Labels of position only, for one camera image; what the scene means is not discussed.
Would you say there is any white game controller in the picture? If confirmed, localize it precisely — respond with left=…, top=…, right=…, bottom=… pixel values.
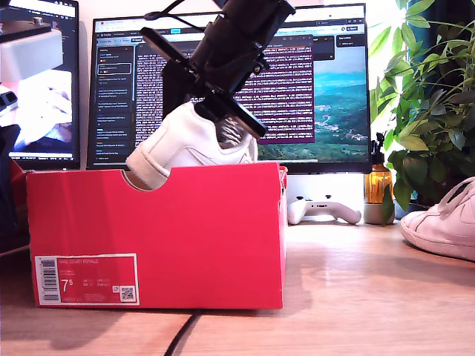
left=287, top=194, right=362, bottom=226

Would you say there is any small black computer monitor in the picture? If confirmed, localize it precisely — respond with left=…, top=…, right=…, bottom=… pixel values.
left=0, top=0, right=82, bottom=171

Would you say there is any large black computer monitor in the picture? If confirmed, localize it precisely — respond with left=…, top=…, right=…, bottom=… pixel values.
left=86, top=3, right=373, bottom=175

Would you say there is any green leafy houseplant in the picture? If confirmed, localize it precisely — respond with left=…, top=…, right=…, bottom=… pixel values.
left=367, top=0, right=475, bottom=227

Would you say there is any amber pump bottle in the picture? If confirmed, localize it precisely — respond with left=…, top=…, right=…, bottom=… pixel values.
left=363, top=132, right=394, bottom=205

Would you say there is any black table cable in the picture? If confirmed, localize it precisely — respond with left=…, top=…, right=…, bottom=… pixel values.
left=163, top=310, right=203, bottom=356

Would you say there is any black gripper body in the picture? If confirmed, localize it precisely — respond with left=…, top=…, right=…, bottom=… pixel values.
left=140, top=14, right=279, bottom=139

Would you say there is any pale grey camera box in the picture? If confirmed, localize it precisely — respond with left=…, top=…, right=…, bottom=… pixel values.
left=0, top=18, right=64, bottom=83

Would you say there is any red cardboard shoebox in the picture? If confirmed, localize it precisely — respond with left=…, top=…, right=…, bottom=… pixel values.
left=24, top=162, right=289, bottom=311

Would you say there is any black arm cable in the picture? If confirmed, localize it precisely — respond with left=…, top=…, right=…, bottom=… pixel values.
left=143, top=0, right=226, bottom=33

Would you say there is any white leather sneaker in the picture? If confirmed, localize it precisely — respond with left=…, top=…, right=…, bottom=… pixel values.
left=399, top=177, right=475, bottom=263
left=125, top=102, right=260, bottom=191

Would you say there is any pale grey round pot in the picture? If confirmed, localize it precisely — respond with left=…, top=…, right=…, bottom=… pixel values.
left=362, top=202, right=396, bottom=226

